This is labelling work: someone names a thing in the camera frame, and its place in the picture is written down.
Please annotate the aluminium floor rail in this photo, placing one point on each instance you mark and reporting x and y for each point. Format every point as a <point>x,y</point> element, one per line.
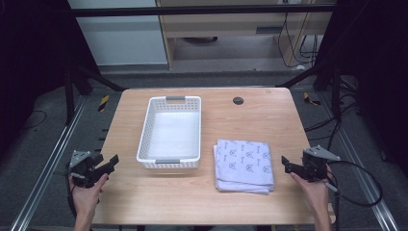
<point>48,166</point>
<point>362,179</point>

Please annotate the black metal stand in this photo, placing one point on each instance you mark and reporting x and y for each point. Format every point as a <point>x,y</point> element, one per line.
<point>69,96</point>
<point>335,93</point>

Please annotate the person's left hand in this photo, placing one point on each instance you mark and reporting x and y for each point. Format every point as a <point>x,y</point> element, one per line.
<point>84,196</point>

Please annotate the folded lavender printed cloth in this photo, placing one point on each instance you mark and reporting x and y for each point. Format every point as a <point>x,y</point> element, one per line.
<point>244,166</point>

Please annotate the person's right hand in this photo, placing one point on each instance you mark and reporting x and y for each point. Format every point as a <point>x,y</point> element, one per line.
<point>313,193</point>

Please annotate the yellow black hazard tape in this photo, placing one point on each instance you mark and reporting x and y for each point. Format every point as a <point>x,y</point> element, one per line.
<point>103,102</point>
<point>310,100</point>

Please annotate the white cabinet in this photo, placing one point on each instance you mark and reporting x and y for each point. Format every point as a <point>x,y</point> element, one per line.
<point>122,41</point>

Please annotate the black curtain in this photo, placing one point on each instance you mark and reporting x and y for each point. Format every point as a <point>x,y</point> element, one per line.
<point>32,48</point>
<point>378,64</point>

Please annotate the black horizontal frame bar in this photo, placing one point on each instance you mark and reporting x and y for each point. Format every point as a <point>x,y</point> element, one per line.
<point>192,11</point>

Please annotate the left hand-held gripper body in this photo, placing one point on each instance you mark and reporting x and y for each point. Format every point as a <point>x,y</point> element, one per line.
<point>82,165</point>

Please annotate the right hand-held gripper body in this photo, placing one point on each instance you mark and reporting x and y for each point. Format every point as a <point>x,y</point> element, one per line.
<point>316,165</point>

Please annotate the light wooden desk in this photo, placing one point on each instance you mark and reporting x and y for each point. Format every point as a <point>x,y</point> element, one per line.
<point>224,24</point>

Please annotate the white plastic basket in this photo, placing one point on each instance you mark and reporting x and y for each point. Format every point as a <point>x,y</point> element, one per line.
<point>173,138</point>

